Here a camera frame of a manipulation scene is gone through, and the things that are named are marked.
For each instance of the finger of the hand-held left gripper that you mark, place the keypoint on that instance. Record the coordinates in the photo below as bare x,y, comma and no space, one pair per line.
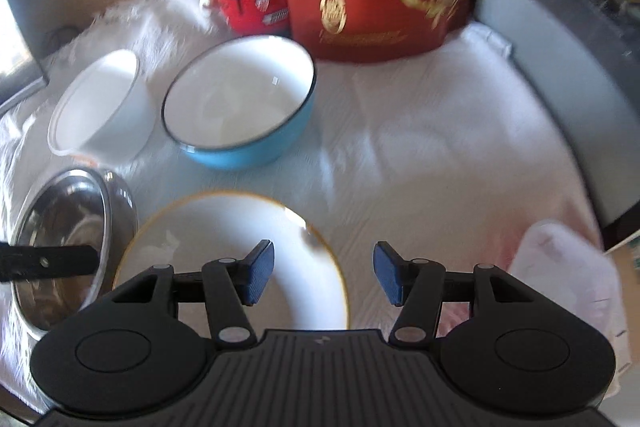
60,259

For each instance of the blue bowl with white inside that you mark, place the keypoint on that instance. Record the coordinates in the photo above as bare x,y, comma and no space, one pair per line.
240,102

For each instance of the white woven tablecloth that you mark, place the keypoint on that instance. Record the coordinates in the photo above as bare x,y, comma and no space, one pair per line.
425,132

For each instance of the black-framed monitor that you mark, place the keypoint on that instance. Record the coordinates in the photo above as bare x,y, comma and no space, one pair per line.
15,32

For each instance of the grey furniture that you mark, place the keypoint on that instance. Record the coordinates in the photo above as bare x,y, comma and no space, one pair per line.
560,57

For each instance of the white plastic bowl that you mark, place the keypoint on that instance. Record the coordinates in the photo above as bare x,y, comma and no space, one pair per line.
100,102

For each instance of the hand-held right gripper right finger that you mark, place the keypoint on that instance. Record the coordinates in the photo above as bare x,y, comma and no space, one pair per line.
389,272

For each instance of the stainless steel bowl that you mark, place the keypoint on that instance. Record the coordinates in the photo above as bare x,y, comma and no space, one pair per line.
65,227

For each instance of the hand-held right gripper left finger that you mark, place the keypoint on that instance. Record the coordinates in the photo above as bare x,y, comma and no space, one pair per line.
260,272

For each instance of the cardboard box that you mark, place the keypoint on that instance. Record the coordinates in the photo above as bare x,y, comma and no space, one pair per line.
627,257

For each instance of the white plate with gold rim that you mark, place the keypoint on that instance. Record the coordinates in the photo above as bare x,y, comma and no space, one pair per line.
215,232

